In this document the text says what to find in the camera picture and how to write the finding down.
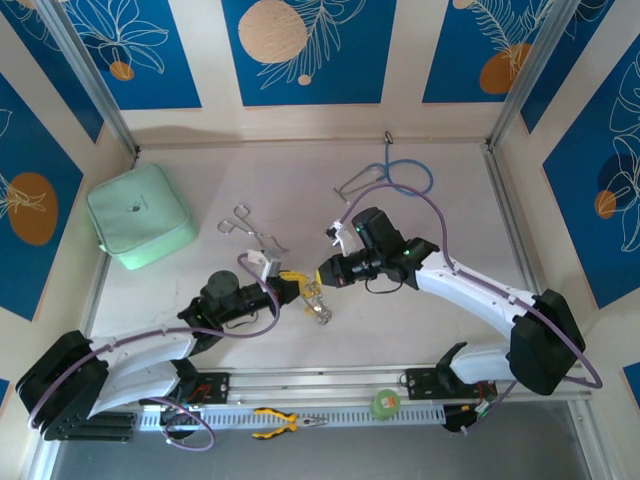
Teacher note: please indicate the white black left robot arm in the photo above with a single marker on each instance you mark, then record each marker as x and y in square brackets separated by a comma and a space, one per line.
[145, 345]

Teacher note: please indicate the blue stethoscope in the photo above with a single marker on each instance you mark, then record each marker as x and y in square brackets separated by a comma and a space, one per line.
[375, 167]

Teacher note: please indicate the mint green zip case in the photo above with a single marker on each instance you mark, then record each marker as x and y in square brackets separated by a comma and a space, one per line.
[140, 215]

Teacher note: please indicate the green tape roll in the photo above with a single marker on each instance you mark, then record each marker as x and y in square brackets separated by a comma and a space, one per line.
[384, 404]

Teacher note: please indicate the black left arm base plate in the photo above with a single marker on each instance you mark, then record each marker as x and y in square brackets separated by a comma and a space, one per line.
[217, 385]

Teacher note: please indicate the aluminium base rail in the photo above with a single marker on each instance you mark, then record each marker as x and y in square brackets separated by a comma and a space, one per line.
[325, 385]

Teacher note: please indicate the aluminium side rail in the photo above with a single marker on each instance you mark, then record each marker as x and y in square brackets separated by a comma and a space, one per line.
[515, 240]
[97, 290]

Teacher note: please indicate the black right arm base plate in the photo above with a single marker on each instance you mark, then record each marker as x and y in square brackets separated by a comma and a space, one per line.
[425, 385]

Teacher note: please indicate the aluminium frame post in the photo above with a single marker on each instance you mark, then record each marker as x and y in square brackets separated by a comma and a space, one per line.
[91, 75]
[545, 75]

